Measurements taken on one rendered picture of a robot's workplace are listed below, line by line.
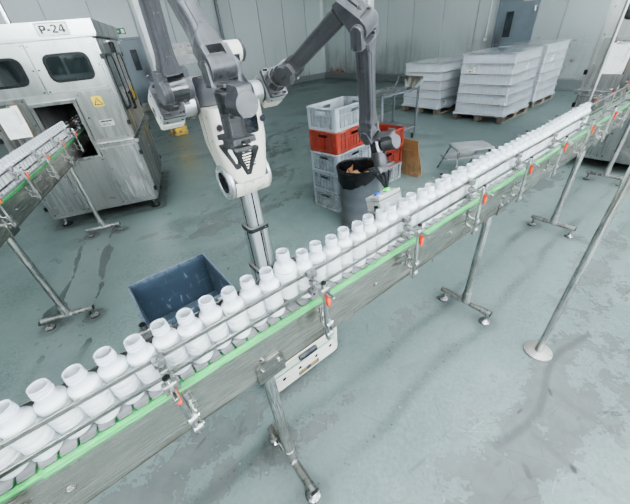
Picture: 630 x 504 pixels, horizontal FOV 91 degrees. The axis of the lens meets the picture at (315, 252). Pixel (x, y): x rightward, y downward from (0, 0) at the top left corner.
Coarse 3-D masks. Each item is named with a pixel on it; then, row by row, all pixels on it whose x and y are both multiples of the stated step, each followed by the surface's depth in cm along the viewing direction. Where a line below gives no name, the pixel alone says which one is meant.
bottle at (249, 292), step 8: (240, 280) 83; (248, 280) 86; (248, 288) 83; (256, 288) 86; (240, 296) 85; (248, 296) 84; (256, 296) 85; (256, 304) 86; (248, 312) 87; (256, 312) 87; (264, 312) 90; (264, 320) 91
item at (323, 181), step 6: (318, 174) 348; (324, 174) 340; (330, 174) 334; (318, 180) 353; (324, 180) 346; (330, 180) 339; (336, 180) 331; (318, 186) 358; (324, 186) 350; (330, 186) 343; (336, 186) 336; (330, 192) 347; (336, 192) 340
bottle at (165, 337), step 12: (156, 324) 74; (168, 324) 75; (156, 336) 72; (168, 336) 74; (156, 348) 73; (168, 348) 74; (180, 348) 77; (168, 360) 76; (180, 360) 77; (180, 372) 79
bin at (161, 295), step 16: (160, 272) 126; (176, 272) 131; (192, 272) 135; (208, 272) 141; (128, 288) 119; (144, 288) 125; (160, 288) 129; (176, 288) 134; (192, 288) 139; (208, 288) 144; (144, 304) 128; (160, 304) 132; (176, 304) 137; (192, 304) 140; (144, 320) 104; (176, 320) 105
